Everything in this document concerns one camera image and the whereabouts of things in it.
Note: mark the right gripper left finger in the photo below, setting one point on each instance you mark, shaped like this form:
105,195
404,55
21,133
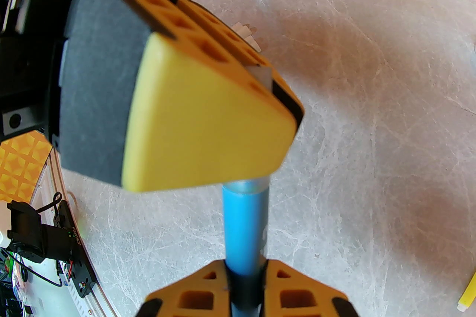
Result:
186,300

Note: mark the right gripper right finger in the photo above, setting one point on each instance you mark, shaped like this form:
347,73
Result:
305,300

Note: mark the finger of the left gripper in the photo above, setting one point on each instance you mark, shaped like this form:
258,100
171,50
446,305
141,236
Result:
200,122
230,35

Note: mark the blue marker pen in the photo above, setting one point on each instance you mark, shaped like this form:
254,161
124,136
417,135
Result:
243,226

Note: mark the yellow marker pen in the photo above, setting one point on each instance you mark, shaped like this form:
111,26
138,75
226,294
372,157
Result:
468,295

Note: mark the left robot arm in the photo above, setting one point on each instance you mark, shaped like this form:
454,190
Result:
26,233

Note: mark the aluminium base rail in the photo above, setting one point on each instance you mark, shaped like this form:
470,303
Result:
55,181

